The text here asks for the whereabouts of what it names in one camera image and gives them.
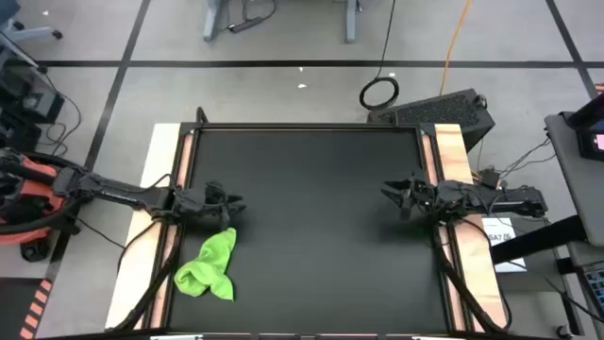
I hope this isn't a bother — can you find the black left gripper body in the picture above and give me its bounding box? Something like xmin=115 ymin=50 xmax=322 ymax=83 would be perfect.
xmin=172 ymin=180 xmax=231 ymax=230

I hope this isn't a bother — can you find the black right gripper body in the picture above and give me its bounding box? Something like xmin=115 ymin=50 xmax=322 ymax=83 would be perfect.
xmin=407 ymin=178 xmax=447 ymax=216

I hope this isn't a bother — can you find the green microfibre towel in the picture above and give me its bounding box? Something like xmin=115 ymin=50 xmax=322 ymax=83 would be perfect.
xmin=173 ymin=227 xmax=238 ymax=302

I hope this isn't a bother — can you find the black power adapter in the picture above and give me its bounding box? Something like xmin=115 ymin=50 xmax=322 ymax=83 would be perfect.
xmin=478 ymin=167 xmax=504 ymax=188

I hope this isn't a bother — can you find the white paper sheet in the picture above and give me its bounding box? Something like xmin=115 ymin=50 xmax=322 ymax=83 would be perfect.
xmin=480 ymin=216 xmax=528 ymax=274

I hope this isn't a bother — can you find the black computer tower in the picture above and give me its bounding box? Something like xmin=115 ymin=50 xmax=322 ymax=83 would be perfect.
xmin=366 ymin=88 xmax=496 ymax=152

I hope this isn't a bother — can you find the grey side table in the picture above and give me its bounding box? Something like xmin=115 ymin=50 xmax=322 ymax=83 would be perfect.
xmin=545 ymin=112 xmax=604 ymax=247

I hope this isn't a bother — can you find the orange vacuum cleaner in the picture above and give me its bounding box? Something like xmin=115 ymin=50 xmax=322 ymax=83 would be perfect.
xmin=0 ymin=147 xmax=72 ymax=264

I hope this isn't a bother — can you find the grey desk leg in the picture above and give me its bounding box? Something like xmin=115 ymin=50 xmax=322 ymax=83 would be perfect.
xmin=344 ymin=0 xmax=362 ymax=44
xmin=202 ymin=0 xmax=226 ymax=43

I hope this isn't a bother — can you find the black power strip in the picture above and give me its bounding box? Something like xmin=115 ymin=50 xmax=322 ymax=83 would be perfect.
xmin=228 ymin=16 xmax=263 ymax=35

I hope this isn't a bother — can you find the black monitor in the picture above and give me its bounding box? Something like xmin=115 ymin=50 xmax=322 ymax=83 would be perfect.
xmin=560 ymin=92 xmax=604 ymax=162

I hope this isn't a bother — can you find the black keypad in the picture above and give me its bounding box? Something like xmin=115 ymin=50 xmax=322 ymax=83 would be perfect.
xmin=582 ymin=266 xmax=604 ymax=309

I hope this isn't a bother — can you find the orange striped floor mat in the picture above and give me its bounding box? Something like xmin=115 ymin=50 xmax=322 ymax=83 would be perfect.
xmin=0 ymin=277 xmax=55 ymax=340

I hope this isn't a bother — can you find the black equipment box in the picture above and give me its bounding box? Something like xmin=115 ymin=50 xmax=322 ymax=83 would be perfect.
xmin=0 ymin=59 xmax=65 ymax=125

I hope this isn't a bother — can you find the grey office chair base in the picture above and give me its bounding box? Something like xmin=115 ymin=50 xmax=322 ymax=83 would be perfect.
xmin=0 ymin=18 xmax=64 ymax=42

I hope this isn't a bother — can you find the black coiled cable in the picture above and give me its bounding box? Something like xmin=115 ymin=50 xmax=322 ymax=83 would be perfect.
xmin=359 ymin=0 xmax=401 ymax=112

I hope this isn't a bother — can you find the orange hanging cable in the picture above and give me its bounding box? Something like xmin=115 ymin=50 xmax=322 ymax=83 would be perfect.
xmin=438 ymin=0 xmax=473 ymax=95

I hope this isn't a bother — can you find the black vacuum hose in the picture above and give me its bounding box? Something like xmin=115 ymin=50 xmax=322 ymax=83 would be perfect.
xmin=0 ymin=150 xmax=93 ymax=237

